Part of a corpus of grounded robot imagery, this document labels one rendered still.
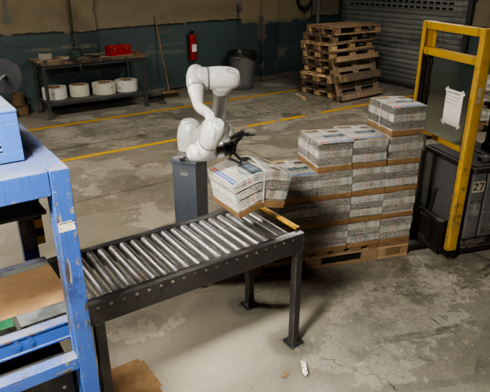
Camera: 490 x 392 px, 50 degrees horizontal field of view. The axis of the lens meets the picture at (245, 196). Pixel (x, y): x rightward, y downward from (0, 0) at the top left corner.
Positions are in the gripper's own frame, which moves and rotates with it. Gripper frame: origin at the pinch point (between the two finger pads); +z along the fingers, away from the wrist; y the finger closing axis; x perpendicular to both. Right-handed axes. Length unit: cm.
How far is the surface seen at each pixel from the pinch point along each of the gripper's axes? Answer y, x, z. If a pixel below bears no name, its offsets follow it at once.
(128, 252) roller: 56, -7, -72
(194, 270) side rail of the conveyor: 53, 30, -52
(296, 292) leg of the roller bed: 87, 31, 21
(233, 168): 12.8, -1.3, -10.3
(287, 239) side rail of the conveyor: 49, 30, 9
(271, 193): 25.2, 14.4, 7.1
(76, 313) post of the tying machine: 45, 49, -119
